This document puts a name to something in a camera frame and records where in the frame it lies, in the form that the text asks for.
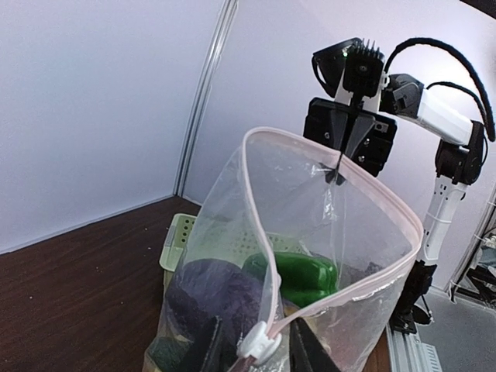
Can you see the aluminium right corner post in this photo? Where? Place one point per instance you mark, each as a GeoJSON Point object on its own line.
{"type": "Point", "coordinates": [223, 26]}

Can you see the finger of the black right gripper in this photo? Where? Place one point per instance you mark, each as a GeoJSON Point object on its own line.
{"type": "Point", "coordinates": [362, 125]}
{"type": "Point", "coordinates": [339, 126]}

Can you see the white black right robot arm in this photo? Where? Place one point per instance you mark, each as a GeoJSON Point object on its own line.
{"type": "Point", "coordinates": [458, 162]}

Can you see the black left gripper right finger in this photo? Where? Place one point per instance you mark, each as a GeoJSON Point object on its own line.
{"type": "Point", "coordinates": [306, 352]}

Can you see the pale green perforated basket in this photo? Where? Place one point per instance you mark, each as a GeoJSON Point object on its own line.
{"type": "Point", "coordinates": [238, 246]}

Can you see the aluminium front rail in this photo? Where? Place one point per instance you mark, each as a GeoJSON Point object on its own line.
{"type": "Point", "coordinates": [407, 353]}

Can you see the clear zip top bag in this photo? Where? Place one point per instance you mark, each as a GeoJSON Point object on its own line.
{"type": "Point", "coordinates": [282, 183]}

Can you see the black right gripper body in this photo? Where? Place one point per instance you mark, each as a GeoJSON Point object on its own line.
{"type": "Point", "coordinates": [373, 152]}

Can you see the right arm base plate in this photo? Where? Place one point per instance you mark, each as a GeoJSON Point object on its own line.
{"type": "Point", "coordinates": [405, 318]}

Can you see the green toy pepper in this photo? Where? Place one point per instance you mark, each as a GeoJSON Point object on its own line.
{"type": "Point", "coordinates": [304, 280]}

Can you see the purple toy eggplant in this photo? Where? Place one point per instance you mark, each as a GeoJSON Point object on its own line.
{"type": "Point", "coordinates": [206, 288]}

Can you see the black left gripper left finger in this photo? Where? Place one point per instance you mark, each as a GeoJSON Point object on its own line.
{"type": "Point", "coordinates": [205, 354]}

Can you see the dark green toy cucumber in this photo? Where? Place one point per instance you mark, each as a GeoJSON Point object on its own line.
{"type": "Point", "coordinates": [166, 353]}

